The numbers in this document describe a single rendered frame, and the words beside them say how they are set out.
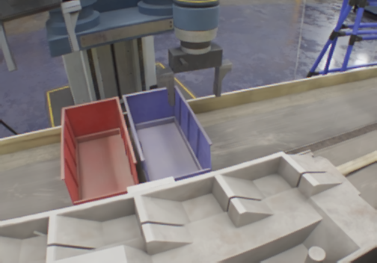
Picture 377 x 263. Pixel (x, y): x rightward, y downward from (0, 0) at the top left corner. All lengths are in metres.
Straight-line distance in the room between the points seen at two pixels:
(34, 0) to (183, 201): 0.51
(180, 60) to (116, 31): 0.63
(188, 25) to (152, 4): 0.73
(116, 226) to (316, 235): 0.40
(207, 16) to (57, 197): 0.65
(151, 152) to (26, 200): 0.42
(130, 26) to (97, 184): 0.71
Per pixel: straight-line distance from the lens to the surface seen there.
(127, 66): 1.80
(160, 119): 1.02
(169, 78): 0.70
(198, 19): 0.63
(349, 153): 1.08
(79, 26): 1.22
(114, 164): 0.91
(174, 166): 0.87
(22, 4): 0.61
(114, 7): 1.50
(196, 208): 0.59
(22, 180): 0.98
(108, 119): 0.98
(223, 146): 0.95
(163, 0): 1.34
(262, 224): 0.56
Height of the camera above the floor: 1.39
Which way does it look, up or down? 38 degrees down
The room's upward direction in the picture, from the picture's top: straight up
